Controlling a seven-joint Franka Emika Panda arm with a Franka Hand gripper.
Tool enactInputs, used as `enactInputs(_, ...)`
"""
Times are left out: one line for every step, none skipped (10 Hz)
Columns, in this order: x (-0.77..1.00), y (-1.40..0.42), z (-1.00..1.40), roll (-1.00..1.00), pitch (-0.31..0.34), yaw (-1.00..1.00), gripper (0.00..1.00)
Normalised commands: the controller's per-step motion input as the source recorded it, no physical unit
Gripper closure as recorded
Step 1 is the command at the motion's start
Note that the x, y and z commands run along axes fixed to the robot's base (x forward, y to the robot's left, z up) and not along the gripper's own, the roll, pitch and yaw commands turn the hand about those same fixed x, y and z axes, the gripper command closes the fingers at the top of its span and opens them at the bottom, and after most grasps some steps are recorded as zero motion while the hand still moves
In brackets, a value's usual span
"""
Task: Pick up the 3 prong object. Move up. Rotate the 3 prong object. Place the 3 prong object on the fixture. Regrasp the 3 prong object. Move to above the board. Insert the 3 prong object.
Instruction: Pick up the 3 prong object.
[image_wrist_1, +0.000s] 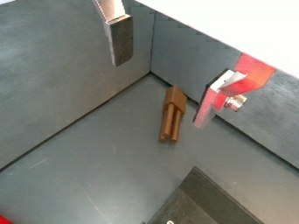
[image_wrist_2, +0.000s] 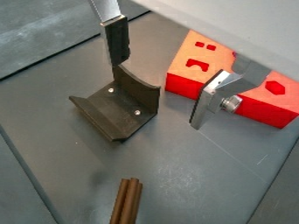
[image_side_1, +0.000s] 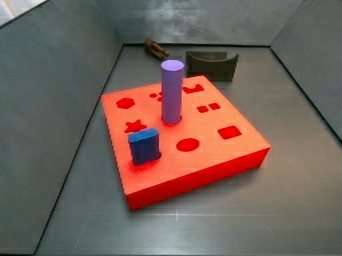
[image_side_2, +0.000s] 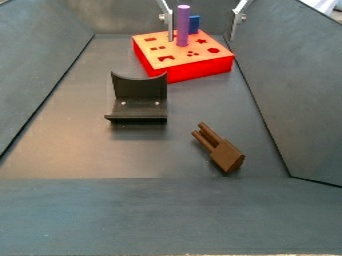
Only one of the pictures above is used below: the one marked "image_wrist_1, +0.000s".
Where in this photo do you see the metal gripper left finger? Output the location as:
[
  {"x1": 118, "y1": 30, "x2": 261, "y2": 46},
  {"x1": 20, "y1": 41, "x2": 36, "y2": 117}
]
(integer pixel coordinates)
[{"x1": 92, "y1": 0, "x2": 134, "y2": 67}]

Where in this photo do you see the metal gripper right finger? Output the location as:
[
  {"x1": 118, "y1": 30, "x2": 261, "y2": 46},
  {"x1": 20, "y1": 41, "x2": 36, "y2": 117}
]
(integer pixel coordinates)
[{"x1": 194, "y1": 53, "x2": 277, "y2": 129}]

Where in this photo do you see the brown three prong object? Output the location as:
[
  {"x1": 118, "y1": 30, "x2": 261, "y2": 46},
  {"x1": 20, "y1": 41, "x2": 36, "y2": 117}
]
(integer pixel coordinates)
[{"x1": 159, "y1": 87, "x2": 187, "y2": 143}]

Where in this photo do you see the black curved fixture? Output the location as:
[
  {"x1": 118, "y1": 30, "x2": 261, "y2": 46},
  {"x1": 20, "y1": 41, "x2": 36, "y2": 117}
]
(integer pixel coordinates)
[{"x1": 144, "y1": 166, "x2": 265, "y2": 224}]

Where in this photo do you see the red shape sorter block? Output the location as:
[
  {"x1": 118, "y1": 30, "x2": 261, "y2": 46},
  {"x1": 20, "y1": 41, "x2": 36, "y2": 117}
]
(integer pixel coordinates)
[{"x1": 0, "y1": 215, "x2": 14, "y2": 224}]

